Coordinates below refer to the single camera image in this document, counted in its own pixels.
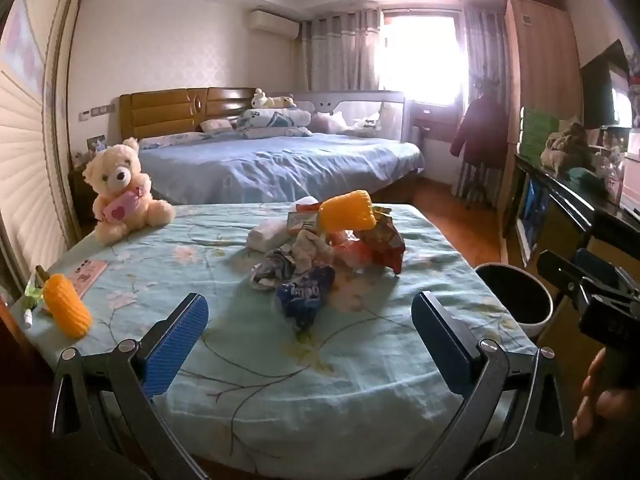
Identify orange knitted carrot toy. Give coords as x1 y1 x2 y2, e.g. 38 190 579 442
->
22 265 94 339

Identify grey patterned curtain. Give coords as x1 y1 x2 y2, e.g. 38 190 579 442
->
300 10 383 93
452 2 511 206

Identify red snack bag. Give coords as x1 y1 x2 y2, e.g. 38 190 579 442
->
332 207 407 275

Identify green floral bedsheet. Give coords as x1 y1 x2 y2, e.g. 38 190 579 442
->
10 202 538 478

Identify wooden desk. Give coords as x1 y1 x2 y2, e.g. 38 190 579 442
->
410 102 461 143

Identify wooden headboard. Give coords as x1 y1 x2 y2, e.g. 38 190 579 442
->
118 87 261 143

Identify dark red coat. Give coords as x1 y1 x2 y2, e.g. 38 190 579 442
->
449 92 511 166

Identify framed picture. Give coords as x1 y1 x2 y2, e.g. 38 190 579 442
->
515 170 551 266

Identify white air conditioner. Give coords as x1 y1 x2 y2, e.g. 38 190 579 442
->
243 9 302 39

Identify wooden nightstand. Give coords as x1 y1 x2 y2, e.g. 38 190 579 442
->
67 162 101 231

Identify black cabinet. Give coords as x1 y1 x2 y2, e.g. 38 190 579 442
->
502 152 640 311

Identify pink storage box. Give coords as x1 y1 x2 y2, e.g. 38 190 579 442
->
620 130 640 211

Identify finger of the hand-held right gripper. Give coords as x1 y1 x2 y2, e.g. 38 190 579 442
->
537 251 601 311
575 250 628 291

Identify white plush toy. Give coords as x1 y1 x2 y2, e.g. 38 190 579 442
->
250 88 297 110

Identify stack of green boxes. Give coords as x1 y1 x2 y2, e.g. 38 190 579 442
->
517 107 561 163

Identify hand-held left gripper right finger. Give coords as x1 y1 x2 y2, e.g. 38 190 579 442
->
405 290 576 480

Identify bright window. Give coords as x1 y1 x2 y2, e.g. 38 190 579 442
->
380 12 471 108

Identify white tissue pack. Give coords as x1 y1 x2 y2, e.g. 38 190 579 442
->
247 222 296 252

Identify pink booklet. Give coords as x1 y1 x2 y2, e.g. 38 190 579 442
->
67 260 108 295

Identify blue snack wrapper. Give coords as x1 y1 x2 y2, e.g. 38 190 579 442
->
275 265 337 333

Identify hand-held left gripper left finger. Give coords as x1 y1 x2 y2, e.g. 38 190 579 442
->
50 292 211 480

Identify person's right hand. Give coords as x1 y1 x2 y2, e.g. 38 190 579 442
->
572 349 640 441

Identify cream teddy bear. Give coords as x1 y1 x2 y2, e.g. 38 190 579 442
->
82 137 176 246

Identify bed with blue sheet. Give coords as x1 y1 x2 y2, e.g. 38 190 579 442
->
137 132 426 206

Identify brown plush toy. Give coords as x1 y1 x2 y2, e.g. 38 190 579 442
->
540 122 596 171

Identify white bin with black liner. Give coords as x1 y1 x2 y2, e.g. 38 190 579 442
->
474 262 555 342

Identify black television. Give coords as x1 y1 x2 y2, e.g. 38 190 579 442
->
580 40 633 131

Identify grey bed guard rail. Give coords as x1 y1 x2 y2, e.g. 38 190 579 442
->
290 91 413 143

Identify white slatted door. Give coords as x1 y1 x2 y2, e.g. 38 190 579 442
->
0 67 83 291

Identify pink plush toy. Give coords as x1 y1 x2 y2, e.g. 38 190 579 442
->
312 112 346 133

